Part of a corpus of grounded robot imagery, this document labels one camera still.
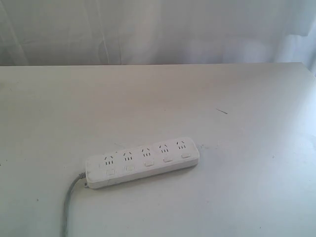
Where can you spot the white backdrop curtain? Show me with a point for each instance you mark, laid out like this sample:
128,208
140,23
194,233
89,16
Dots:
126,32

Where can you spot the white five-outlet power strip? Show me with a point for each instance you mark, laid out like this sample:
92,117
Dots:
140,162

